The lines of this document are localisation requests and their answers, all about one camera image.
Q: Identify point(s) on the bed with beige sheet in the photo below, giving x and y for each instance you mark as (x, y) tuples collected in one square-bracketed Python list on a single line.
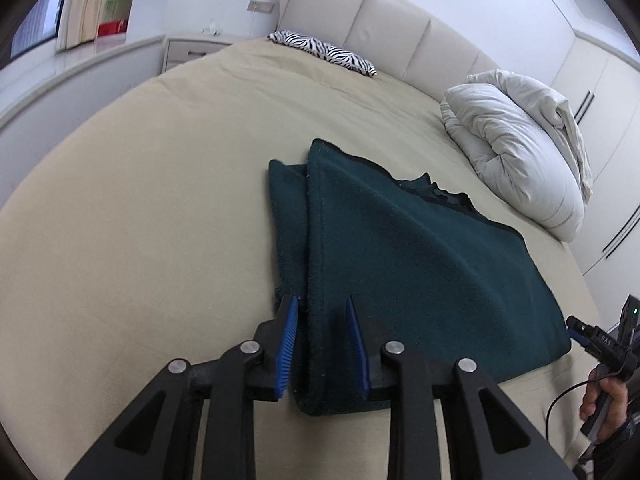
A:
[(150, 200)]

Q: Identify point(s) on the person's right forearm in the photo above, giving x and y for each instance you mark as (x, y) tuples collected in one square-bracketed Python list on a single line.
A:
[(620, 452)]

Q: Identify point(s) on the red box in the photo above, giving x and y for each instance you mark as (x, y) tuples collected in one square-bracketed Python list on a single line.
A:
[(112, 28)]

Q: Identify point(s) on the small white object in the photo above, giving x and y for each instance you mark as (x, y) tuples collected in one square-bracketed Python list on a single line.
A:
[(213, 29)]

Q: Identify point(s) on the dark green sweater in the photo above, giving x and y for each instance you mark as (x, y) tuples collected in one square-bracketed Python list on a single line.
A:
[(415, 270)]

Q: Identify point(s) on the cream padded headboard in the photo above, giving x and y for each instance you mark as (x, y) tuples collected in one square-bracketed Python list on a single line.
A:
[(390, 20)]

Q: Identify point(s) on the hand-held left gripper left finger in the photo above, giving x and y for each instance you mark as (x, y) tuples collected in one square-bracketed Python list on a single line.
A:
[(285, 350)]

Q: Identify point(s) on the zebra print pillow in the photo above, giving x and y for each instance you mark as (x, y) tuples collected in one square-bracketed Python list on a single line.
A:
[(325, 52)]

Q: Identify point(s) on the white folded duvet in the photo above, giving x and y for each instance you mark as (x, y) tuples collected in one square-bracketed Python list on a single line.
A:
[(515, 150)]

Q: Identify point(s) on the wall switch panel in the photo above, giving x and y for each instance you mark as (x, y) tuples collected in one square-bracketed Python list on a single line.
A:
[(261, 7)]

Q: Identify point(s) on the black framed window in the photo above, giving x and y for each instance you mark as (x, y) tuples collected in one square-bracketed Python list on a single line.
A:
[(40, 20)]

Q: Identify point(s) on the person's right hand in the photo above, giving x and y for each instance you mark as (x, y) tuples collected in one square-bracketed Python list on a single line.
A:
[(612, 405)]

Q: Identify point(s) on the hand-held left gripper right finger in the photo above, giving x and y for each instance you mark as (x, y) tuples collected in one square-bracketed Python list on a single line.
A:
[(357, 350)]

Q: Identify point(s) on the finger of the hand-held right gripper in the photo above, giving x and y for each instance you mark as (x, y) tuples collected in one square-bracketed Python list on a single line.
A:
[(580, 331)]

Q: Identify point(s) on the white window sill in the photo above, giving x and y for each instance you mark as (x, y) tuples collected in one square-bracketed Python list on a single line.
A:
[(60, 85)]

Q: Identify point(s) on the beige curtain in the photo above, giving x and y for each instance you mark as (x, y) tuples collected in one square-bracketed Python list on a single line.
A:
[(85, 5)]

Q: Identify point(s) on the white nightstand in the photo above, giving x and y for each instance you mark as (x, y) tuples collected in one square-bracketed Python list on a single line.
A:
[(195, 52)]

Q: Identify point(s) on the white wardrobe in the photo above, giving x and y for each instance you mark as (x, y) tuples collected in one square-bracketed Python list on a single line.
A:
[(610, 125)]

